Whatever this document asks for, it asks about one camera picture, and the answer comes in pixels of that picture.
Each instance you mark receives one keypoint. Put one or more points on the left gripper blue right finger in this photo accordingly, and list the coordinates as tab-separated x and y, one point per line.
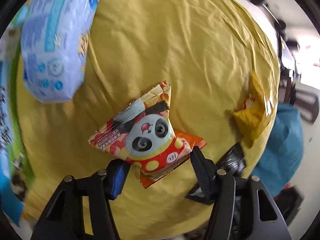
213	184

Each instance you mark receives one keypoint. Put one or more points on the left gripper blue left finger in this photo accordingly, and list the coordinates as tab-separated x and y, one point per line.
110	181

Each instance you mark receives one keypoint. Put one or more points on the orange panda snack bag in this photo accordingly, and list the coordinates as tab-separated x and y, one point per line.
142	135

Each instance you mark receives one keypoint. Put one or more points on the yellow snack packet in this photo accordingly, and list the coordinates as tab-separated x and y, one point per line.
255	114

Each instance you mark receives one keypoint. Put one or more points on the black snack packet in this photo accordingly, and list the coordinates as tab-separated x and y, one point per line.
232	161

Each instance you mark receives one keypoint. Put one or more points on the teal blanket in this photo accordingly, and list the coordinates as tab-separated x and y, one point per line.
284	150

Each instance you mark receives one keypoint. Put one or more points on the open cardboard box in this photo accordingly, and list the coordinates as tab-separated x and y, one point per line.
17	176

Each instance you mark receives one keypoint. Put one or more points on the yellow table cloth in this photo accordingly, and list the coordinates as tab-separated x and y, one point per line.
205	49

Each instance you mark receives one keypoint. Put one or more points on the light blue tissue pack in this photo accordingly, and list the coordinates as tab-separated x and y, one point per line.
54	44

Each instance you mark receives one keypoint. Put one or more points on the dumbbell bar on floor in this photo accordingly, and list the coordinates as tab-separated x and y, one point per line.
279	25

